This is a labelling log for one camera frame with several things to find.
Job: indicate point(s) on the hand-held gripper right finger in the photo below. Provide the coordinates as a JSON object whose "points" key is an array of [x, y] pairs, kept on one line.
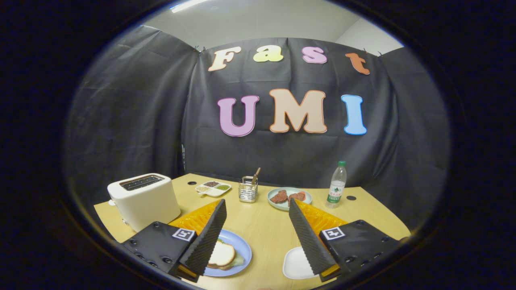
{"points": [[309, 239]]}

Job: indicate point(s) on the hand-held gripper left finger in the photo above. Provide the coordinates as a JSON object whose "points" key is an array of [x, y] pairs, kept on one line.
{"points": [[207, 239]]}

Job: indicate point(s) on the toasted bread slice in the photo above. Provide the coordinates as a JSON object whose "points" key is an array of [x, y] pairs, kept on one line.
{"points": [[221, 253]]}

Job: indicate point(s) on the green lettuce leaf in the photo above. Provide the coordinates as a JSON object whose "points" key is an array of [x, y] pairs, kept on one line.
{"points": [[238, 261]]}

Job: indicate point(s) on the white square plate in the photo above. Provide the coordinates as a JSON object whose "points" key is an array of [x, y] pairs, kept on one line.
{"points": [[296, 266]]}

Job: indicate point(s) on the blue round plate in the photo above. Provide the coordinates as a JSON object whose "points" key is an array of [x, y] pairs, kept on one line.
{"points": [[242, 245]]}

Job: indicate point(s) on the pale green round plate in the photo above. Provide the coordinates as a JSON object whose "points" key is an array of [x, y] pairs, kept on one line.
{"points": [[278, 206]]}

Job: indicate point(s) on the white divided condiment tray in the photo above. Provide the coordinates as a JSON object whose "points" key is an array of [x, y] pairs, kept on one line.
{"points": [[213, 188]]}

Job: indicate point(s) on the brown meat patty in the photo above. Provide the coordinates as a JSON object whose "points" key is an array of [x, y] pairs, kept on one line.
{"points": [[279, 197]]}

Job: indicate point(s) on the clear plastic water bottle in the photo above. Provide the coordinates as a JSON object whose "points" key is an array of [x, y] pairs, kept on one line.
{"points": [[336, 189]]}

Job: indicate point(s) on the metal mesh utensil holder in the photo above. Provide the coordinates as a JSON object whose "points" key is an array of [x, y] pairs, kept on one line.
{"points": [[247, 192]]}

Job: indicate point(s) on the white toaster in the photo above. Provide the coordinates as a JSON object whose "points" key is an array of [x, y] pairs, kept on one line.
{"points": [[147, 205]]}

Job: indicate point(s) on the wooden utensil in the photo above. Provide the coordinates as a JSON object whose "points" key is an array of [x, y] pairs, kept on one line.
{"points": [[256, 175]]}

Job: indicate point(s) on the black backdrop cloth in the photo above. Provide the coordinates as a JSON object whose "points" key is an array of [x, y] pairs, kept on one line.
{"points": [[282, 157]]}

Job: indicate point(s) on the ceiling light panel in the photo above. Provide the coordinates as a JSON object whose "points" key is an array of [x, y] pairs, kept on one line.
{"points": [[187, 5]]}

